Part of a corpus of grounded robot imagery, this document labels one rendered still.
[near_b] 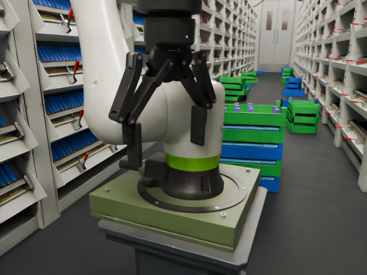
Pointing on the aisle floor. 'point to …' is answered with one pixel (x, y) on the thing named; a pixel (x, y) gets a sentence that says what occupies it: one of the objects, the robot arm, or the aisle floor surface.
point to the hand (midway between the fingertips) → (169, 147)
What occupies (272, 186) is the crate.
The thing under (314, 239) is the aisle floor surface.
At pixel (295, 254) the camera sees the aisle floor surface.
